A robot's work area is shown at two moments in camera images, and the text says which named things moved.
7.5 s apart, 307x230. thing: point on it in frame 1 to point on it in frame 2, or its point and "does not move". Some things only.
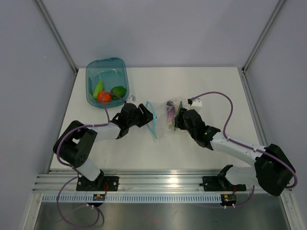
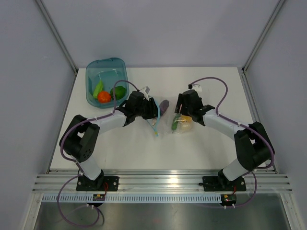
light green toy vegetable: (99, 88) does not move
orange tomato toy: (103, 97) does not move
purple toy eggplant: (171, 112) to (163, 106)
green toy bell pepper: (119, 90) does not move
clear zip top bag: (162, 122) does not move
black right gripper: (179, 119) to (181, 101)
